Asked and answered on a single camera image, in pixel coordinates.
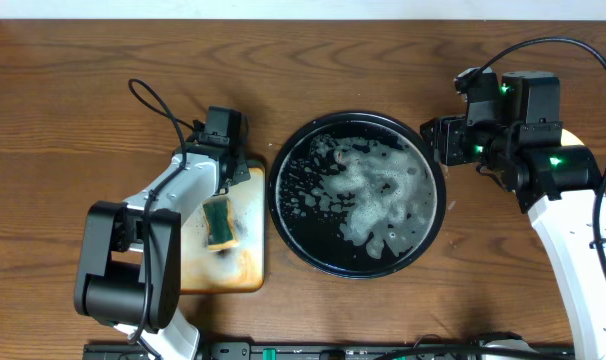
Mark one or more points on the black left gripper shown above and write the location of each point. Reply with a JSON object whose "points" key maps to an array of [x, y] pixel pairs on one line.
{"points": [[238, 170]]}

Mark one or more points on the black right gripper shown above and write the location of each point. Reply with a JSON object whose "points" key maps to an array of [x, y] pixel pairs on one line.
{"points": [[438, 138]]}

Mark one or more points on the orange green scrub sponge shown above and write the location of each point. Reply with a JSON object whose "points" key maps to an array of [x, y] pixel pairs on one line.
{"points": [[219, 222]]}

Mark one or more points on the yellow plate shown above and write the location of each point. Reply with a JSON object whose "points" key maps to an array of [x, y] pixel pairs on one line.
{"points": [[569, 139]]}

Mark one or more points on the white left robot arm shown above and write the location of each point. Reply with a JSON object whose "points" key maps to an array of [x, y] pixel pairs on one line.
{"points": [[129, 270]]}

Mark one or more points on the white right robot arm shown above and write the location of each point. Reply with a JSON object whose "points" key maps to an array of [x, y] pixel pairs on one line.
{"points": [[512, 131]]}

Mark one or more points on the round black tray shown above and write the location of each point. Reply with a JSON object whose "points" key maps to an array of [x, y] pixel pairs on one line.
{"points": [[356, 195]]}

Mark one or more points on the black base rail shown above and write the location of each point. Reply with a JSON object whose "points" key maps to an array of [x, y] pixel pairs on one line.
{"points": [[249, 351]]}

